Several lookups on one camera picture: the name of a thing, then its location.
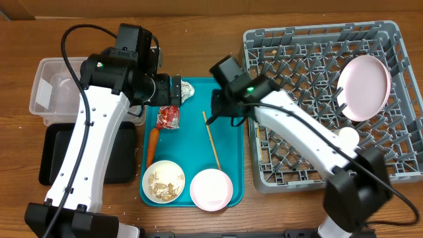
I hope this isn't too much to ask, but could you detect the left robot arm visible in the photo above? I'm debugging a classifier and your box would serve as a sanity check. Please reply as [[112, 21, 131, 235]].
[[24, 24, 182, 237]]

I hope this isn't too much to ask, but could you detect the large white plate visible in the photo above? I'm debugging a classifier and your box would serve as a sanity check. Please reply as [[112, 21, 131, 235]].
[[336, 55, 391, 122]]

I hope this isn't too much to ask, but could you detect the grey dish rack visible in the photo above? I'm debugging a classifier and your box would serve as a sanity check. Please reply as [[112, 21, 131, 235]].
[[243, 20, 422, 183]]

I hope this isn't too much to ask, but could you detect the black plastic tray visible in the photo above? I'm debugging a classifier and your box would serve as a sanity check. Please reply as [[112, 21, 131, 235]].
[[38, 122, 137, 186]]

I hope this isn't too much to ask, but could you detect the clear plastic bin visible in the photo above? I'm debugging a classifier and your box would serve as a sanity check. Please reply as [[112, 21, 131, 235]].
[[28, 57, 149, 127]]

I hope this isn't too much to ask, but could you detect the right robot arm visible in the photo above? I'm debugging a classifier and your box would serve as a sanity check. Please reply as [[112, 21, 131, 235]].
[[208, 56, 393, 237]]

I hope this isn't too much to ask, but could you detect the orange carrot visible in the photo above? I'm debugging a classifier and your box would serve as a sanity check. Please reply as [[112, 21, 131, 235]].
[[146, 128, 160, 169]]

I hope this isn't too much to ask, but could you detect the white bowl with peanuts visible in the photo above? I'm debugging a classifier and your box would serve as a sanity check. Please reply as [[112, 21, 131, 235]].
[[141, 160, 186, 204]]

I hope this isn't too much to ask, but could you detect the teal plastic tray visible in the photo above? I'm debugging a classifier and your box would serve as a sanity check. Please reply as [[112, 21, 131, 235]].
[[139, 77, 245, 207]]

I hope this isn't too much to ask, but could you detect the wooden chopstick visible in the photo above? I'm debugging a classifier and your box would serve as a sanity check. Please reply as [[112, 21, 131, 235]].
[[202, 111, 221, 171]]

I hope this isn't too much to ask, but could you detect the red snack wrapper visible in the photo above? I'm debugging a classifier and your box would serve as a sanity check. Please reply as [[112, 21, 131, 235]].
[[156, 106, 180, 130]]

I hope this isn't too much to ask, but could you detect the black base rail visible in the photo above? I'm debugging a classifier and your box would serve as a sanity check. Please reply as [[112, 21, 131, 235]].
[[144, 229, 319, 238]]

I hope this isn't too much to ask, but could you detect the white cup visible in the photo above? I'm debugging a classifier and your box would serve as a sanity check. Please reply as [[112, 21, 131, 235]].
[[332, 127, 360, 147]]

